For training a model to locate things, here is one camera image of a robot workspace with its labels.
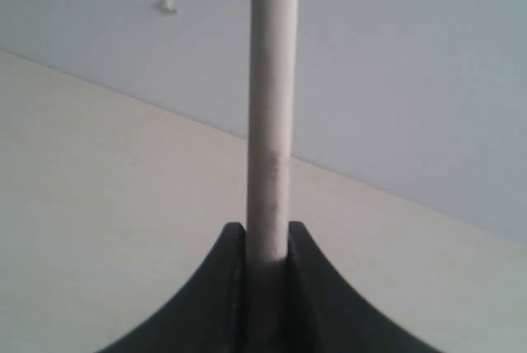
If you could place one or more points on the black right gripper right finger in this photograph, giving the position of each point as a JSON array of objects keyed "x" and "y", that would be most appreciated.
[{"x": 326, "y": 314}]

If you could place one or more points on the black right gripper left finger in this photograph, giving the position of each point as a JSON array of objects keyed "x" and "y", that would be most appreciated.
[{"x": 204, "y": 315}]

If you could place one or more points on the wooden paint brush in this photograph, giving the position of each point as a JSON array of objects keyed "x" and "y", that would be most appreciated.
[{"x": 273, "y": 28}]

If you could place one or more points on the small white wall nub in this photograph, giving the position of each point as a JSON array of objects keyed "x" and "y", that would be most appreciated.
[{"x": 167, "y": 7}]

